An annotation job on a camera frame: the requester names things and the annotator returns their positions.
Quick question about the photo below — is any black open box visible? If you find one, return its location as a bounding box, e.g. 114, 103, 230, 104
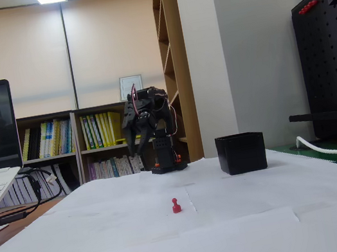
214, 129, 270, 178

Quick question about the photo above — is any flat yellow folder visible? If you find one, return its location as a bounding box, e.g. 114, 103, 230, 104
114, 132, 153, 147

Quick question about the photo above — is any thick yellow binder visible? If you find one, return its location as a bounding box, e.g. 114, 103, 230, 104
106, 109, 127, 147

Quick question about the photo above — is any framed certificate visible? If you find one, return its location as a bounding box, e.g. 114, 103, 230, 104
116, 73, 147, 103

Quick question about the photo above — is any narrow yellow binder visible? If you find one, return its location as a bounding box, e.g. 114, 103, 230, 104
94, 112, 109, 149
100, 111, 114, 147

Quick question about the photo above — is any green spine book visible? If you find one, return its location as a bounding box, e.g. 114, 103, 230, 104
89, 113, 105, 149

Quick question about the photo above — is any low wooden bookshelf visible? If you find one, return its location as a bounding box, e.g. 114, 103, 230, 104
69, 94, 176, 185
15, 109, 87, 203

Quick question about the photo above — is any purple book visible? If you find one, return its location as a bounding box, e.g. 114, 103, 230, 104
87, 163, 98, 182

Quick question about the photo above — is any tall wooden bookshelf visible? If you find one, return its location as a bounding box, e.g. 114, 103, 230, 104
150, 0, 206, 166

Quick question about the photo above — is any black book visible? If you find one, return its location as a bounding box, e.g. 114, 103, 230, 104
22, 126, 47, 161

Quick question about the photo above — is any thin yellow book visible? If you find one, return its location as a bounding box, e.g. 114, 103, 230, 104
18, 127, 37, 162

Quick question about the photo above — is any black pegboard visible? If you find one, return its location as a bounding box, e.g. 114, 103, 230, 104
267, 0, 337, 157

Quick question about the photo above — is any red white servo wire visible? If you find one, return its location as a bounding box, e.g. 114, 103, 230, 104
127, 82, 143, 117

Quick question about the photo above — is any black laptop cable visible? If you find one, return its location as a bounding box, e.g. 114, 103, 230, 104
0, 163, 71, 228

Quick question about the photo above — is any black cable grommet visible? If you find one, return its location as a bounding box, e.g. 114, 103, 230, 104
289, 141, 308, 154

